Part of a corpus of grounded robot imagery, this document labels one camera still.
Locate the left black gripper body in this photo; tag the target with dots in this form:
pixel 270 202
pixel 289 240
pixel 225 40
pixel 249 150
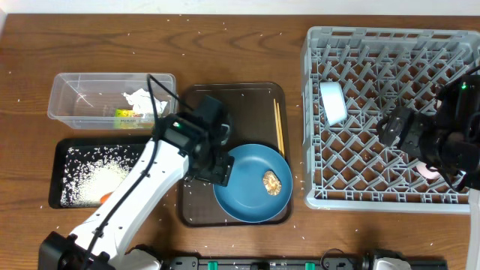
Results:
pixel 218 167

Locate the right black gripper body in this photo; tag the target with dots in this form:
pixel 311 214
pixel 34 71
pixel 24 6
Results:
pixel 412 143

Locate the pink plastic cup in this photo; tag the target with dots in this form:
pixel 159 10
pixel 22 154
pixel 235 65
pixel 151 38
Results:
pixel 428 172

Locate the light blue rice bowl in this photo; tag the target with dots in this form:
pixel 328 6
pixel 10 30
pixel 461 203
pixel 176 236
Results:
pixel 333 102

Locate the white tissue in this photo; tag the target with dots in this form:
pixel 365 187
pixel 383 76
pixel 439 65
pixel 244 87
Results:
pixel 141 102

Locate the yellow snack wrapper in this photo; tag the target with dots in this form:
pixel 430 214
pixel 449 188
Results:
pixel 129 119

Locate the orange carrot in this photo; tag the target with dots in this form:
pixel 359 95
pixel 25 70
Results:
pixel 105 197

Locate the pile of white rice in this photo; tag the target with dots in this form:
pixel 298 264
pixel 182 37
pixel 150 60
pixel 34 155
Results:
pixel 91 172

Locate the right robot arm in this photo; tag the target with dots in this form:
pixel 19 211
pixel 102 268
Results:
pixel 447 142

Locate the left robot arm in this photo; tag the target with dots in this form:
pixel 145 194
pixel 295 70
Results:
pixel 184 144

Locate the grey dishwasher rack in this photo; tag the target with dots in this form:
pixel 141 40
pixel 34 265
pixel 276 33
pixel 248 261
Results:
pixel 379 69

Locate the clear plastic waste bin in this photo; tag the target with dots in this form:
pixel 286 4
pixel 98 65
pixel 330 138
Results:
pixel 89 100

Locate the dark blue plate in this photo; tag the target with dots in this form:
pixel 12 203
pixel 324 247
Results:
pixel 246 198

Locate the brown food piece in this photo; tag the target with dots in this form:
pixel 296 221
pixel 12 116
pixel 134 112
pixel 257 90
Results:
pixel 271 183

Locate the brown serving tray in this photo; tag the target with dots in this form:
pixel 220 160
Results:
pixel 253 122

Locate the wooden chopstick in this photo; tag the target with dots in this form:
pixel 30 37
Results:
pixel 280 131
pixel 275 119

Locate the black rectangular tray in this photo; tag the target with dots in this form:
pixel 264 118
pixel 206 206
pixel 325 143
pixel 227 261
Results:
pixel 61 150

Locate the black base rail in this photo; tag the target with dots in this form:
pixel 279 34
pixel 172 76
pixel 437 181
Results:
pixel 194 263

